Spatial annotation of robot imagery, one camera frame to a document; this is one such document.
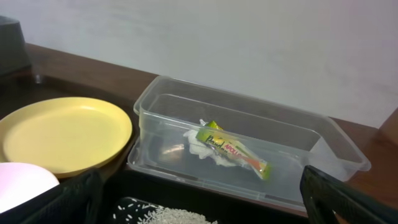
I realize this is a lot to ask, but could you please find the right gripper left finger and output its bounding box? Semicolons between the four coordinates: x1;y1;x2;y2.
1;169;103;224

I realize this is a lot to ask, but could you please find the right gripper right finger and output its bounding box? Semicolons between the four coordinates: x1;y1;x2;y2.
300;166;397;224

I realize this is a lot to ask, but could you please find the pink white bowl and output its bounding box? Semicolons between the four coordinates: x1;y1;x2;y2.
1;162;59;213

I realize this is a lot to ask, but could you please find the yellow round plate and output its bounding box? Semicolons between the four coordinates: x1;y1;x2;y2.
1;97;133;178

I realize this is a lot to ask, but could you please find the white tissue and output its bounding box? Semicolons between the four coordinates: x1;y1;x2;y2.
183;129;237;167

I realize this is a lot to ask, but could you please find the green snack wrapper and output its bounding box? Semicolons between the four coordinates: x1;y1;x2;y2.
195;121;270;180

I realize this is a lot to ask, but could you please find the black rectangular tray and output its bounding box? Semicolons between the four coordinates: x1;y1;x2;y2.
96;170;309;224

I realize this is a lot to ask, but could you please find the pile of rice grains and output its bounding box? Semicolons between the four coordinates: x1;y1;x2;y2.
107;197;218;224

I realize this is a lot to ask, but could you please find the dark brown serving tray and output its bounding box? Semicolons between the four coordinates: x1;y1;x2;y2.
1;73;139;179

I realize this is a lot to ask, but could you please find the clear plastic container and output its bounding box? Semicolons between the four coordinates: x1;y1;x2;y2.
127;77;371;212

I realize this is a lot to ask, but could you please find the grey plastic dish rack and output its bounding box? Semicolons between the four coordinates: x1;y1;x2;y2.
0;16;31;75

